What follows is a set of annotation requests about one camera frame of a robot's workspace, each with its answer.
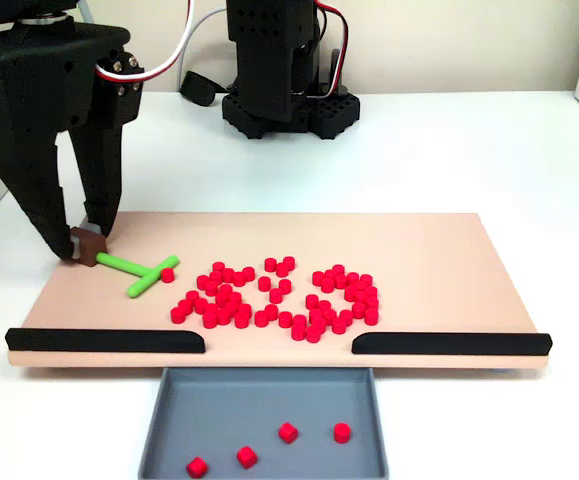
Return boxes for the green T-shaped pusher tool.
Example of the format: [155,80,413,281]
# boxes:
[70,225,181,300]

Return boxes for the black foam strip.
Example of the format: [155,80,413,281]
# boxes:
[4,327,206,355]
[351,331,553,357]

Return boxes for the grey shallow tray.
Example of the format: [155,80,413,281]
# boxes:
[137,366,390,480]

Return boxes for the peach flat board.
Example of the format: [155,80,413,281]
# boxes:
[6,210,553,374]

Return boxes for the white red gripper motor cable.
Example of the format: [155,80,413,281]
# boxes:
[93,0,194,84]

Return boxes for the grey cable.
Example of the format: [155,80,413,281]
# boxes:
[175,5,228,94]

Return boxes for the red white black arm cable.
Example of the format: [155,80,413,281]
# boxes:
[313,0,351,99]

